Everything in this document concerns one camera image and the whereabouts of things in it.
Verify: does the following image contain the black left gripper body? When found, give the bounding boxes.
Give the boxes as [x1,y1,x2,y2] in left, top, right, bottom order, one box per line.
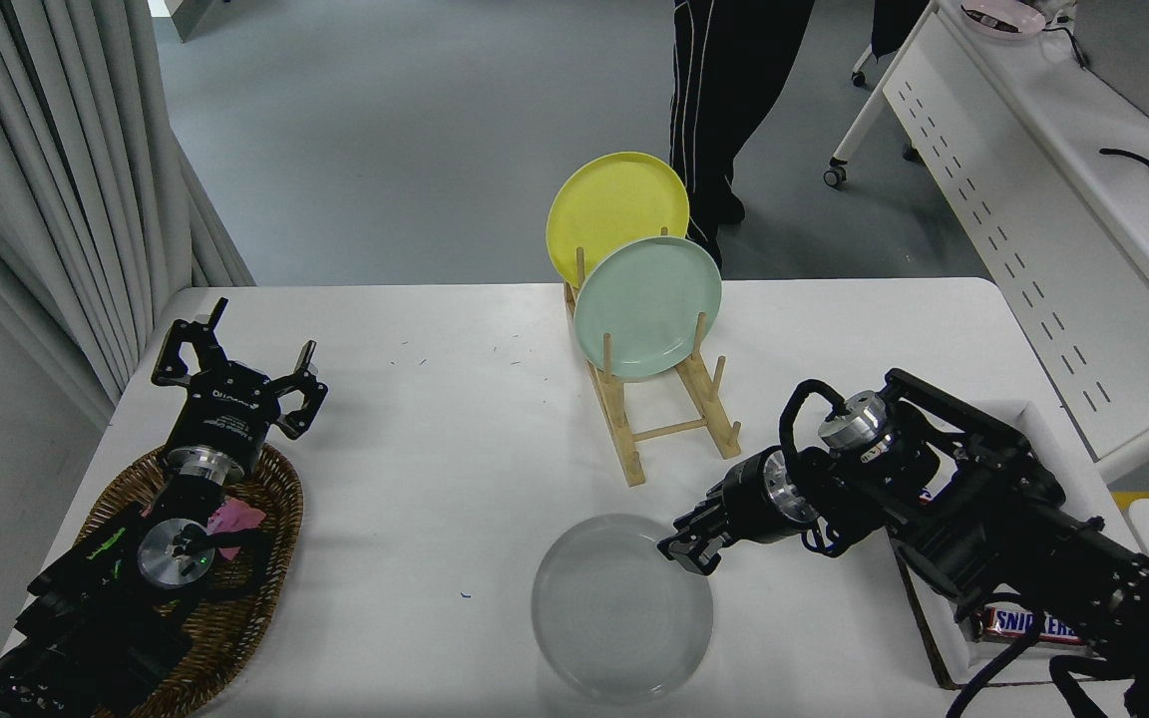
[168,363,282,470]

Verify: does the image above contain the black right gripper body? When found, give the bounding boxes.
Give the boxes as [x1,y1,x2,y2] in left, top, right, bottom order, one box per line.
[720,449,805,545]

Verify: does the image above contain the grey plate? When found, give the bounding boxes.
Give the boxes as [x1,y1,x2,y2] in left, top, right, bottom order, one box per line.
[532,514,714,704]

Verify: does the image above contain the wooden plate rack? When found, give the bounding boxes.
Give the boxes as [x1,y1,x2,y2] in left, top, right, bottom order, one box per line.
[563,227,743,488]

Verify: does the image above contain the pale green plate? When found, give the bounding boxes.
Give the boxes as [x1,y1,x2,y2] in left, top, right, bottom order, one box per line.
[573,235,723,381]

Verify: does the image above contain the yellow plate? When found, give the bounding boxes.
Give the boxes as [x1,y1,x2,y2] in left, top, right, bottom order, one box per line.
[546,152,690,290]

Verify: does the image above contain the pink crumpled wrapper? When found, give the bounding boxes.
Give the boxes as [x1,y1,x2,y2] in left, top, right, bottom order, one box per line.
[207,499,266,559]

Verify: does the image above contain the brown wicker basket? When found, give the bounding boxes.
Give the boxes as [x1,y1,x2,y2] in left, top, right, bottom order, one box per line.
[71,442,304,717]

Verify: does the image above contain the grey curtain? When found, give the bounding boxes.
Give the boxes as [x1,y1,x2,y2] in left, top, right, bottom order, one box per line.
[0,0,256,430]

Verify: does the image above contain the white foam tray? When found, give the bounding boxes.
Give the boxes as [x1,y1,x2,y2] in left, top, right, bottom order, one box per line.
[889,401,1129,691]

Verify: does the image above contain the Snickers bar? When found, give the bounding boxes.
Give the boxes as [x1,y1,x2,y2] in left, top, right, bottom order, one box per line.
[973,603,1084,649]

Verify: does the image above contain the grey cabinet corner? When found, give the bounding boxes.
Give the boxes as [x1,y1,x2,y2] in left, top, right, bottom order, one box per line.
[148,0,236,43]

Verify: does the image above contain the long white desk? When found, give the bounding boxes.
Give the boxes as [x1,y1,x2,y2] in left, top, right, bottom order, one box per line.
[824,0,1149,485]

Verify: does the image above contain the pink bowl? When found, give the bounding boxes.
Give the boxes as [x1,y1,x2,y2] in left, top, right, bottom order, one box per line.
[960,0,1047,41]

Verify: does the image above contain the grey laptop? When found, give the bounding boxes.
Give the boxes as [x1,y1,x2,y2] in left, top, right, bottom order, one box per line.
[1073,0,1149,136]

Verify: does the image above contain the black cable with yellow plug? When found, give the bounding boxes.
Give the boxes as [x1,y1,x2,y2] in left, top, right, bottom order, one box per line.
[1100,148,1149,185]

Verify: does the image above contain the thin black desk cable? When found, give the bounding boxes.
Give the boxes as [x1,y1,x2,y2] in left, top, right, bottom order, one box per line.
[1041,22,1091,71]

